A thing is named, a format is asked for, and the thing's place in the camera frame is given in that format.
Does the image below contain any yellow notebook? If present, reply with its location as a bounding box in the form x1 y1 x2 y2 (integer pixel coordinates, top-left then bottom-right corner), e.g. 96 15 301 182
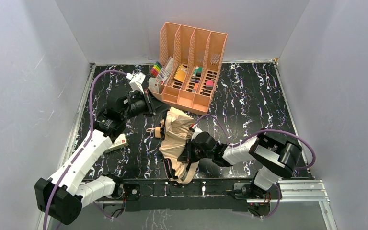
174 64 187 83

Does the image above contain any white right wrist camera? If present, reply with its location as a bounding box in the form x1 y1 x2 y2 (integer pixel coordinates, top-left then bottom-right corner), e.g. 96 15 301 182
189 124 203 140

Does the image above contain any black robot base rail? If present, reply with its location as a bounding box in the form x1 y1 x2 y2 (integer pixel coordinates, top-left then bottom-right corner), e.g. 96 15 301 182
92 177 281 213

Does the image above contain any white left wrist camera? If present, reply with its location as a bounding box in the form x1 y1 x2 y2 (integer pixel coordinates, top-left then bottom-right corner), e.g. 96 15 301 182
128 72 149 94

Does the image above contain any white and yellow box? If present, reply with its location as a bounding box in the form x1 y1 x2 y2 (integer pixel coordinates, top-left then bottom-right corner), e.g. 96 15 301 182
104 134 128 153

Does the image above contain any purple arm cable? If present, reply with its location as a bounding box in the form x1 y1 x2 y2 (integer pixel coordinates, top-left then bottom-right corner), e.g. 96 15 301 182
191 114 317 219
42 69 134 230

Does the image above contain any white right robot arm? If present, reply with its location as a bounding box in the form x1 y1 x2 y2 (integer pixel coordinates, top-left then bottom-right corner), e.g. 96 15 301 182
178 129 303 199

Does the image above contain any orange plastic desk organizer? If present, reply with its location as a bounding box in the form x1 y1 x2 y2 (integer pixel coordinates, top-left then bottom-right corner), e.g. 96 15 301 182
153 22 228 115

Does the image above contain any white red small box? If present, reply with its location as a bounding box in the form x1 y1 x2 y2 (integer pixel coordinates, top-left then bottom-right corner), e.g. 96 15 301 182
148 77 162 94

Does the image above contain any pink eraser block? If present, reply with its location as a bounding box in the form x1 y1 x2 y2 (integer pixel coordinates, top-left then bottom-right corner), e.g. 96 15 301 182
205 80 215 90

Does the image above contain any colourful marker set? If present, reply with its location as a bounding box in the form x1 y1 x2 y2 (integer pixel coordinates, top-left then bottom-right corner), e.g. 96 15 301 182
149 61 162 78

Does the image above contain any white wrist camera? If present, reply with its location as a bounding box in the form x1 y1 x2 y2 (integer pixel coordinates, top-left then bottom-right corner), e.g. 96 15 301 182
189 124 203 140
128 72 149 94

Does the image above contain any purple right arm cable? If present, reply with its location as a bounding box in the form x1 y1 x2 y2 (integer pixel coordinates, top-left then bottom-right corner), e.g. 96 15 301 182
191 114 317 219

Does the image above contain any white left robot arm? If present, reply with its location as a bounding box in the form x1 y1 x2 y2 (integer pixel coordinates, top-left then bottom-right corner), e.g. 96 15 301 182
34 90 167 229

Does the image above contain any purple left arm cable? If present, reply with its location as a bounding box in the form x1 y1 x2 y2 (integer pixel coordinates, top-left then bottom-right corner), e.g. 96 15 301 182
42 69 134 230

